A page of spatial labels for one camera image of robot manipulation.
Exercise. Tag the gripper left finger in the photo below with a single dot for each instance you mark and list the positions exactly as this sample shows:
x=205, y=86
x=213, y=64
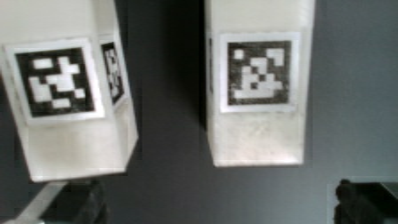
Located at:
x=69, y=203

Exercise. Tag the white table leg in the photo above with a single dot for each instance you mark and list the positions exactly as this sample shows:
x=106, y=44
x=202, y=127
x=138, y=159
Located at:
x=259, y=61
x=65, y=77

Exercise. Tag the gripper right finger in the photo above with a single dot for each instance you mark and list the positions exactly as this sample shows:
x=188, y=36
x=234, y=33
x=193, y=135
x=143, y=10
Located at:
x=367, y=203

